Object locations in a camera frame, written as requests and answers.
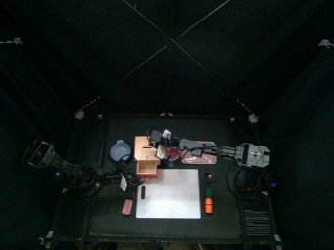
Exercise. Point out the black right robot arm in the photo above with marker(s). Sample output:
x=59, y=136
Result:
x=209, y=148

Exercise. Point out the red-front wooden drawer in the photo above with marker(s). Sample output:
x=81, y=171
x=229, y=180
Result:
x=148, y=167

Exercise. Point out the wrist camera assembly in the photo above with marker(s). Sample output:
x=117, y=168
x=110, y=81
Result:
x=124, y=183
x=162, y=151

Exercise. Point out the right wrist camera assembly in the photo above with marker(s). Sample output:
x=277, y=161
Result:
x=162, y=151

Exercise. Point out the left wrist camera assembly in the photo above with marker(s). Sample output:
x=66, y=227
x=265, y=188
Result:
x=124, y=183

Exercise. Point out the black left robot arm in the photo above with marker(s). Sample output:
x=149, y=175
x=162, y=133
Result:
x=66, y=166

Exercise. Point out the orange toy carrot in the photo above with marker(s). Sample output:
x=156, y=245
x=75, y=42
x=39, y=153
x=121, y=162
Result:
x=209, y=205

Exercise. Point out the wooden drawer casing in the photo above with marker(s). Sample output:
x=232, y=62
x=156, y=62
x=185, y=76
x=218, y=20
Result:
x=142, y=143

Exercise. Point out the reddish brown serving board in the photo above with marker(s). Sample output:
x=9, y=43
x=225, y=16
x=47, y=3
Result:
x=200, y=158

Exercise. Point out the salmon sushi toy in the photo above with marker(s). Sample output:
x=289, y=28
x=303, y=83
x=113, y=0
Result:
x=128, y=207

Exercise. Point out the small metal pot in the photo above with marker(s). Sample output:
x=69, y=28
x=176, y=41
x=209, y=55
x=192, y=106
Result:
x=209, y=177

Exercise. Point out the black marker pen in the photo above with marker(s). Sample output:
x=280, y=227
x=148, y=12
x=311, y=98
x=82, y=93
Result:
x=142, y=192

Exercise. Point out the white cutting board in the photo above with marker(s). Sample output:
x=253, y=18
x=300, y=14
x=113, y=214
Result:
x=170, y=195

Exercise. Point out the silver frame bracket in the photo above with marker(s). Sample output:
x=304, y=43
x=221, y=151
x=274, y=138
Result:
x=79, y=114
x=17, y=41
x=253, y=117
x=277, y=241
x=49, y=235
x=325, y=43
x=165, y=114

